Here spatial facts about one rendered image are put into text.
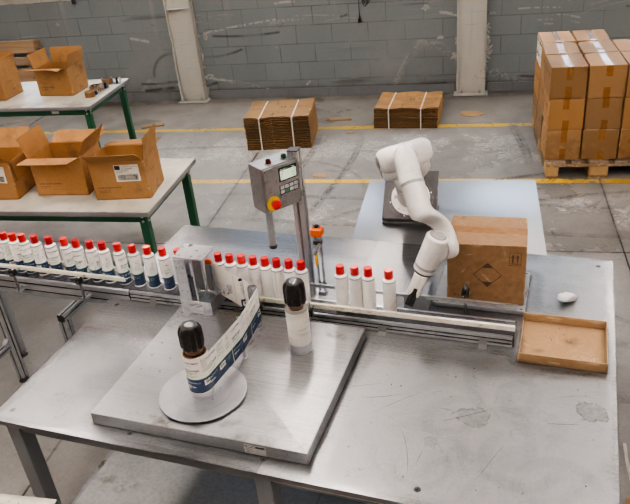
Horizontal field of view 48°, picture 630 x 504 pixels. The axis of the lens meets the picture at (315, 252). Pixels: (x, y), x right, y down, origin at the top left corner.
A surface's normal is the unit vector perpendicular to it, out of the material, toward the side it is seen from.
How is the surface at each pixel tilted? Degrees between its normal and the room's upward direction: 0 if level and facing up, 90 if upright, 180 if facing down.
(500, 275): 90
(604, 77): 90
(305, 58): 90
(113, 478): 1
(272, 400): 0
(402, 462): 0
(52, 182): 90
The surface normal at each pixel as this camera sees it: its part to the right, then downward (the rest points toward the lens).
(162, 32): -0.20, 0.50
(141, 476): -0.09, -0.88
